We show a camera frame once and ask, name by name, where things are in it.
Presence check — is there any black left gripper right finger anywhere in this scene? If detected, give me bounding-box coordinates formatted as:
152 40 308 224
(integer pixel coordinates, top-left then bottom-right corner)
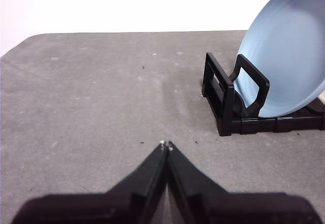
167 140 323 224

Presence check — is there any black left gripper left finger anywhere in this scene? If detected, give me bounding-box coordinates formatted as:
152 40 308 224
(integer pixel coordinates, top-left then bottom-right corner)
10 140 169 224

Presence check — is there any blue plate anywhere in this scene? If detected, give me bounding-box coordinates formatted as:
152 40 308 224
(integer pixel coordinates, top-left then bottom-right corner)
233 0 325 119

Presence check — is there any black plate rack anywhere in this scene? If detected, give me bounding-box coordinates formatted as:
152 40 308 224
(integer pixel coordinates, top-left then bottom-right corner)
202 52 325 137

